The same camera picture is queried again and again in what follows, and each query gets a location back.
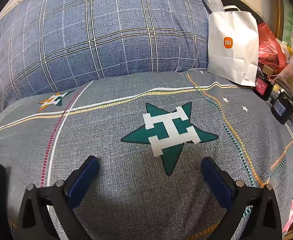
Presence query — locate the grey star printed bed sheet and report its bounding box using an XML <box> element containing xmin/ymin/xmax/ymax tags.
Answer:
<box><xmin>0</xmin><ymin>69</ymin><xmax>293</xmax><ymax>240</ymax></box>

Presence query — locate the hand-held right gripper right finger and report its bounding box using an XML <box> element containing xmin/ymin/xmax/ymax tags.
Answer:
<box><xmin>200</xmin><ymin>156</ymin><xmax>283</xmax><ymax>240</ymax></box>

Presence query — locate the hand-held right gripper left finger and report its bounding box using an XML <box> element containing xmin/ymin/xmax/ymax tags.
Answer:
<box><xmin>18</xmin><ymin>155</ymin><xmax>100</xmax><ymax>240</ymax></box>

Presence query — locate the red plastic bag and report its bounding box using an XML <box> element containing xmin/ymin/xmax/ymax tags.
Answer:
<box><xmin>257</xmin><ymin>22</ymin><xmax>288</xmax><ymax>71</ymax></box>

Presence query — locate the white paper bag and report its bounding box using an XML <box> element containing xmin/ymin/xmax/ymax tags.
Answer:
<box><xmin>207</xmin><ymin>5</ymin><xmax>259</xmax><ymax>87</ymax></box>

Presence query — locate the blue plaid pillow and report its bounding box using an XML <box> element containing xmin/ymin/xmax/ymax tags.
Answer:
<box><xmin>0</xmin><ymin>0</ymin><xmax>223</xmax><ymax>118</ymax></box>

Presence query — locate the black device with blue label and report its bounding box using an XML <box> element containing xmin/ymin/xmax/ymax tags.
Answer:
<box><xmin>271</xmin><ymin>90</ymin><xmax>293</xmax><ymax>125</ymax></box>

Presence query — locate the black box with red label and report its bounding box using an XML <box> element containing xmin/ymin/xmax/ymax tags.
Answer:
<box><xmin>253</xmin><ymin>74</ymin><xmax>275</xmax><ymax>102</ymax></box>

